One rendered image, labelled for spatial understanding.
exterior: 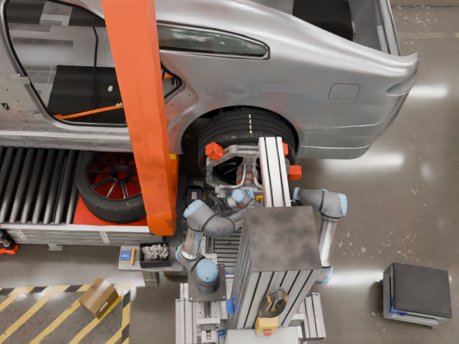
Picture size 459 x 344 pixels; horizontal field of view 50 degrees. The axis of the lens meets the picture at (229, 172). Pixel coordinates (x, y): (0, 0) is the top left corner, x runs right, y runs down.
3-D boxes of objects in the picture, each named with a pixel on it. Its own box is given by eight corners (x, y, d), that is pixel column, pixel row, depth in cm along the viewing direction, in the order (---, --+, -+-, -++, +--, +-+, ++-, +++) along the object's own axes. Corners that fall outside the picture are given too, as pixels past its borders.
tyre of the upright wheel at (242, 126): (207, 164, 372) (295, 158, 364) (207, 192, 360) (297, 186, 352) (190, 111, 316) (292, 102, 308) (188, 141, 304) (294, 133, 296)
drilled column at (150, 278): (159, 273, 374) (155, 252, 338) (158, 286, 369) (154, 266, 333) (146, 273, 373) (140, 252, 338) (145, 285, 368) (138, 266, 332)
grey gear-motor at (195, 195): (206, 194, 402) (207, 173, 372) (205, 241, 380) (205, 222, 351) (184, 194, 402) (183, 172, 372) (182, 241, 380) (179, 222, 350)
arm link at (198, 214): (190, 277, 277) (204, 224, 236) (172, 260, 282) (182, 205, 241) (205, 264, 284) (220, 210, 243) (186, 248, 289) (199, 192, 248)
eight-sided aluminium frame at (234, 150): (281, 188, 351) (294, 146, 305) (281, 196, 348) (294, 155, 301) (205, 186, 349) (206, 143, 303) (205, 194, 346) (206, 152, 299)
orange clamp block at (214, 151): (223, 147, 309) (213, 141, 303) (223, 158, 305) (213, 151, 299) (215, 151, 313) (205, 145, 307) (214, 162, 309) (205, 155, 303)
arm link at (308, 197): (298, 208, 262) (291, 201, 311) (319, 211, 262) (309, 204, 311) (302, 187, 262) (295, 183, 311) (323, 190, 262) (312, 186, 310)
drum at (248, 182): (256, 173, 333) (258, 162, 321) (257, 201, 322) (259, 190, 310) (235, 172, 333) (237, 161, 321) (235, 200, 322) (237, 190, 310)
